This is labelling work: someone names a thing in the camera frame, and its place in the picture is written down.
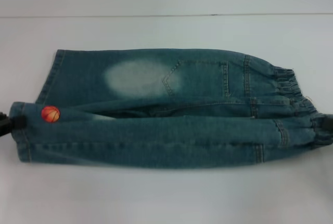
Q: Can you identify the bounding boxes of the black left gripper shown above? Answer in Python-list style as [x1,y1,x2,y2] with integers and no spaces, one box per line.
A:
[0,112,27,139]

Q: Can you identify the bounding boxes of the blue denim shorts with print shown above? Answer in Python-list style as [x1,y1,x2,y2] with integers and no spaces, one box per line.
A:
[9,48,333,170]

